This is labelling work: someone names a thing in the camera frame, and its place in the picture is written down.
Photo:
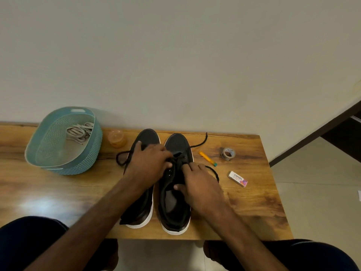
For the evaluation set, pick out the grey tape roll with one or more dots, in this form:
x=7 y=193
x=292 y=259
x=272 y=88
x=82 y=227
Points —
x=225 y=156

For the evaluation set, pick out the small orange plastic jar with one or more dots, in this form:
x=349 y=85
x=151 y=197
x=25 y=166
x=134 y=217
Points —
x=117 y=139

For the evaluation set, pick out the person's right leg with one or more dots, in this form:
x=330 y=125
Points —
x=310 y=256

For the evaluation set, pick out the person's left little finger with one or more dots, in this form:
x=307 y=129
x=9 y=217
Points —
x=138 y=147

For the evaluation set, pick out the black sneaker with white sole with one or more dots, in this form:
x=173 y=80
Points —
x=149 y=136
x=174 y=211

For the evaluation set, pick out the orange marker with teal cap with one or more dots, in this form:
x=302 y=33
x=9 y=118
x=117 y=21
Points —
x=207 y=158

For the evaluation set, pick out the dark wooden door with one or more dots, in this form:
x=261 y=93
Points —
x=344 y=138

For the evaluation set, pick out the person's right thumb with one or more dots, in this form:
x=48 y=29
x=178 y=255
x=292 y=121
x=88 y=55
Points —
x=181 y=187

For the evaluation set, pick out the person's right forearm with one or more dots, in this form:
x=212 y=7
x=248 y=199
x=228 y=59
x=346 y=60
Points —
x=242 y=242

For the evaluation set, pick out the person's left hand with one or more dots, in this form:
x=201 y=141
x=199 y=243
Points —
x=146 y=166

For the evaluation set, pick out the person's left leg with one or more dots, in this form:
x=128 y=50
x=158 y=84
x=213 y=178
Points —
x=22 y=242

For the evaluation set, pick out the person's right hand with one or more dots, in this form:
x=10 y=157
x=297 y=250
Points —
x=204 y=191

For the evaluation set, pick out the person's left forearm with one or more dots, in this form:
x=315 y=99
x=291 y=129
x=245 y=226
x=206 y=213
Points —
x=93 y=222

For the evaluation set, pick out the person's leg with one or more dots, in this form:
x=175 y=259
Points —
x=310 y=256
x=22 y=242

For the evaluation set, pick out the white eraser with colourful sleeve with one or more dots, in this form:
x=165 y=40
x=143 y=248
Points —
x=237 y=178

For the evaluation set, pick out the black shoelace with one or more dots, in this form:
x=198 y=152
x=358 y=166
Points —
x=216 y=174
x=117 y=160

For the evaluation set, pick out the grey shoelace bundle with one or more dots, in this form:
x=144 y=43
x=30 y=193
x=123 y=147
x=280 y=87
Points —
x=79 y=132

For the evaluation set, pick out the teal plastic woven basket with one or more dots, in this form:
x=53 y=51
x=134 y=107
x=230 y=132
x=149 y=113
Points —
x=53 y=149

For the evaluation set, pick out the person's left thumb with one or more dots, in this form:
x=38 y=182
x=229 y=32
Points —
x=165 y=166

